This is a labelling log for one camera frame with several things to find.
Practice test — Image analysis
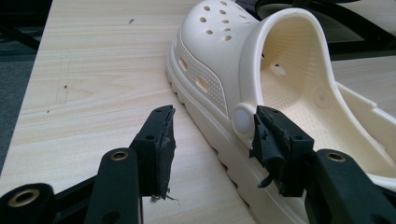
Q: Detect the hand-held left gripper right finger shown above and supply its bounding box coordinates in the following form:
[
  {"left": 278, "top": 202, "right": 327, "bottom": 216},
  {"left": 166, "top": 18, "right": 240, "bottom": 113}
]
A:
[{"left": 249, "top": 105, "right": 396, "bottom": 224}]

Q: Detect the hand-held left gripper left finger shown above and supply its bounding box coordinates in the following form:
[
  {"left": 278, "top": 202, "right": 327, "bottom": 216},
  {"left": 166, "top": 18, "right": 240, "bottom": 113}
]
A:
[{"left": 83, "top": 105, "right": 177, "bottom": 224}]

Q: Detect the cream foam clog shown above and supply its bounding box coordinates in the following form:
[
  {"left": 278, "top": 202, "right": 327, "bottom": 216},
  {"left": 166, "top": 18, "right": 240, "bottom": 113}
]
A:
[{"left": 165, "top": 0, "right": 396, "bottom": 224}]

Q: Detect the black metal stand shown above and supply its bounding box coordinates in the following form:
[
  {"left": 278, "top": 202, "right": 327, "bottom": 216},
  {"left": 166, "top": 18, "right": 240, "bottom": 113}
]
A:
[{"left": 0, "top": 22, "right": 43, "bottom": 50}]

